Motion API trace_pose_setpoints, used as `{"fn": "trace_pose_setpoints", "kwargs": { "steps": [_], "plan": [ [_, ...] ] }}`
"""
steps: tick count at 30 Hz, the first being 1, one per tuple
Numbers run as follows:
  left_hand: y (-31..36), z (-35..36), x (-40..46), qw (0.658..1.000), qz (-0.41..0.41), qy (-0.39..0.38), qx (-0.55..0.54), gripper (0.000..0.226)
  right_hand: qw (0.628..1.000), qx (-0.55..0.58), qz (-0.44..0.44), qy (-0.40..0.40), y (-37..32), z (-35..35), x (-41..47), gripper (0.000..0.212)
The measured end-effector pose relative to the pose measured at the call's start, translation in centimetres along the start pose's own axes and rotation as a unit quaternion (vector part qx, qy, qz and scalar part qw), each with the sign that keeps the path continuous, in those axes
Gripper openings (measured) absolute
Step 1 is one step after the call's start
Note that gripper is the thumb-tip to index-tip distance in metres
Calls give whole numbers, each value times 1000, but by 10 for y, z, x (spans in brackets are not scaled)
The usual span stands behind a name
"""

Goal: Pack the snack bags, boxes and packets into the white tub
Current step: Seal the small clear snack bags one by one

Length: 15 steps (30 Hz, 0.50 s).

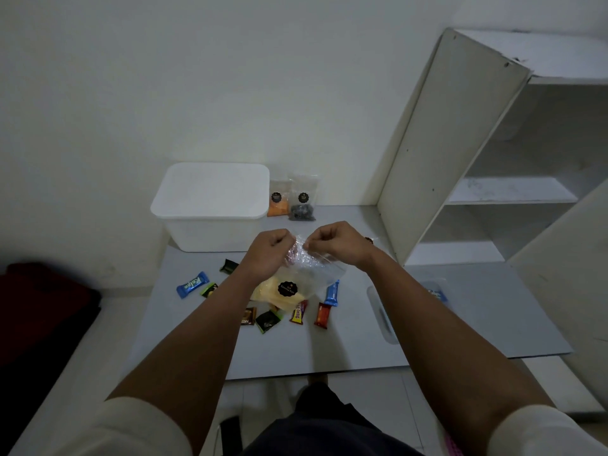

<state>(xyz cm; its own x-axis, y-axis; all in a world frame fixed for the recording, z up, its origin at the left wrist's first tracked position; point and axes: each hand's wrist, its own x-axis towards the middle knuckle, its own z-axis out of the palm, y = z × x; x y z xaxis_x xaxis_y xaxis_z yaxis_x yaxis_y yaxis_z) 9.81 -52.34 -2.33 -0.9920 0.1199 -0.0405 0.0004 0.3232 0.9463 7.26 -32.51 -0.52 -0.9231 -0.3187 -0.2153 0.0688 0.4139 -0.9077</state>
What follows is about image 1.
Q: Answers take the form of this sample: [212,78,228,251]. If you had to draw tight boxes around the clear plastic container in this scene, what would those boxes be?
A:
[420,279,450,305]
[366,285,402,346]

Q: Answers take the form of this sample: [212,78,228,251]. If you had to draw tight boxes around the clear bag of orange snacks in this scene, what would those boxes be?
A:
[267,177,291,218]

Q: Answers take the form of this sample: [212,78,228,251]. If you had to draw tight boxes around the orange red candy bar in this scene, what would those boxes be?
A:
[313,302,333,330]

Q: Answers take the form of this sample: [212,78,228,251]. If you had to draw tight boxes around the person's left forearm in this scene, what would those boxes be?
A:
[106,268,267,452]

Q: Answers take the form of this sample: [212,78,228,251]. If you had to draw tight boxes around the person's right hand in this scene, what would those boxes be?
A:
[302,220,381,274]

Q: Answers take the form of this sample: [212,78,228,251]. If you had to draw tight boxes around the person's right forearm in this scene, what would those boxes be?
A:
[365,253,554,452]

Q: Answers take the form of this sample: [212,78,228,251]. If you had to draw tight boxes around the person's white shirt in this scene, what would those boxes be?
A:
[47,396,608,456]

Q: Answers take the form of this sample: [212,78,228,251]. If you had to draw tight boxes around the dark red blanket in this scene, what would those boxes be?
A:
[0,262,102,452]

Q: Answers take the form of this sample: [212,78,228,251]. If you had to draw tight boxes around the white shelf cabinet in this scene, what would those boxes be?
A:
[376,27,608,267]

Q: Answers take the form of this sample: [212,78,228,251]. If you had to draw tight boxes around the clear bag of dark snacks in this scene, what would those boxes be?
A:
[288,174,318,222]

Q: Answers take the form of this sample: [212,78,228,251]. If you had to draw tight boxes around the person's left hand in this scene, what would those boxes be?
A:
[236,228,298,283]

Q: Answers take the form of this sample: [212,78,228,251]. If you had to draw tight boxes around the person's black shorts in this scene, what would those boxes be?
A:
[220,382,424,456]

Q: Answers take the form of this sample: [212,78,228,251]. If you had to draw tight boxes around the white lidded storage box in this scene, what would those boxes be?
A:
[150,161,270,253]

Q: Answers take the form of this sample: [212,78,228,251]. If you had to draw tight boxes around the cluster of dark candy packets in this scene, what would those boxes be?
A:
[199,258,285,336]

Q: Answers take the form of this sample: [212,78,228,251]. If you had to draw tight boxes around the blue twist-end candy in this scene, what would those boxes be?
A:
[176,271,210,300]

